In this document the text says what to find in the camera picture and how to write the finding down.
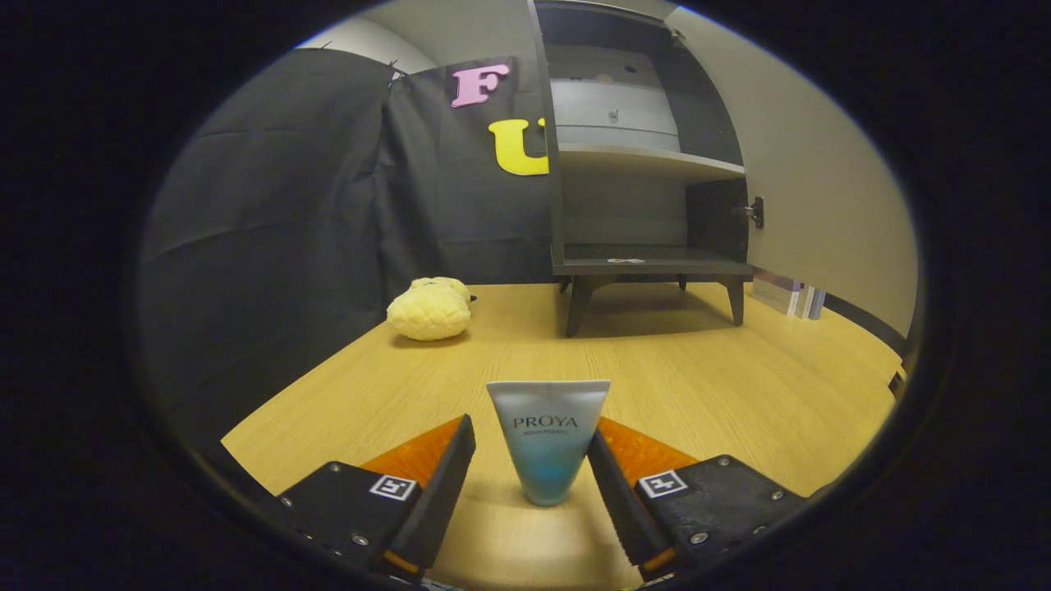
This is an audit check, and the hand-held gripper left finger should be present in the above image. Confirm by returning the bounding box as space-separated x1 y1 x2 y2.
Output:
275 415 477 582

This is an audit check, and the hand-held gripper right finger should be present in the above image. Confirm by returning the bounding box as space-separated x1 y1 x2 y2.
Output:
586 416 810 582

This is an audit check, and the white and blue tube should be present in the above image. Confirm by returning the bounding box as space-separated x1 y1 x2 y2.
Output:
486 379 612 507

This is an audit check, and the beige cabinet door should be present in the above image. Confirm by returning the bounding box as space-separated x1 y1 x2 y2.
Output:
665 7 919 339

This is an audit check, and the yellow bun-shaped toy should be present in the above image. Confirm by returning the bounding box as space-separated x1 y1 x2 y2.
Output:
411 277 474 303
386 286 472 342

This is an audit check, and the black backdrop cloth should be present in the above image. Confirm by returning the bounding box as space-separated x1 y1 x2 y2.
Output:
135 48 561 465

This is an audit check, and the dark grey cabinet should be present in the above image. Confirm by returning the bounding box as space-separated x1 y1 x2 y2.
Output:
530 0 769 338

